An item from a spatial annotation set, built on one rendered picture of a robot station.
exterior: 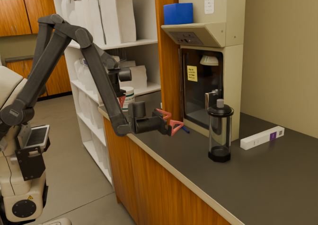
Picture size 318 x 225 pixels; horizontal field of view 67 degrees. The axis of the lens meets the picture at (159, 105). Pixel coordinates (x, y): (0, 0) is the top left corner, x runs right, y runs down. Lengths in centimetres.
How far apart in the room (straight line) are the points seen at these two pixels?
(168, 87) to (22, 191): 89
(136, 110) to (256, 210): 54
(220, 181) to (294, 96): 67
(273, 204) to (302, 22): 85
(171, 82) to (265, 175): 68
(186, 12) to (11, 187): 114
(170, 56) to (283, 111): 70
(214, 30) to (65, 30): 57
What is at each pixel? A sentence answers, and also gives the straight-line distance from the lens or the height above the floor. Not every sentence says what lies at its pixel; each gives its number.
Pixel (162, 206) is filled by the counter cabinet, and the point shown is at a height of 58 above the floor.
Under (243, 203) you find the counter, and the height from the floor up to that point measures 94.
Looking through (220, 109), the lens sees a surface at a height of 118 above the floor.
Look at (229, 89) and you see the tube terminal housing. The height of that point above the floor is 122.
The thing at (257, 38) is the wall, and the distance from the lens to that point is 151.
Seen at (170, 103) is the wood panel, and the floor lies 107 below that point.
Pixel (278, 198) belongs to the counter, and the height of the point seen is 94.
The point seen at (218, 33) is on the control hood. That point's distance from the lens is 104.
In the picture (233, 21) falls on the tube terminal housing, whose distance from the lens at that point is 110.
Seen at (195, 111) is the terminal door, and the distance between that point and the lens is 129.
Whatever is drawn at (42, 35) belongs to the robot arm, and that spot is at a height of 150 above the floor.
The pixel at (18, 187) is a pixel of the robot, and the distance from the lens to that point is 135.
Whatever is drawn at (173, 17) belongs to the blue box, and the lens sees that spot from 116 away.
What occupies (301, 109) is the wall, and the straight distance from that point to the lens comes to 144.
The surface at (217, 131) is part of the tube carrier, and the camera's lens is 102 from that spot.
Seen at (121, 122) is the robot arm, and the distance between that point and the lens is 94.
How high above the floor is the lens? 154
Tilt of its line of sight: 20 degrees down
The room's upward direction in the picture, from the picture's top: 4 degrees counter-clockwise
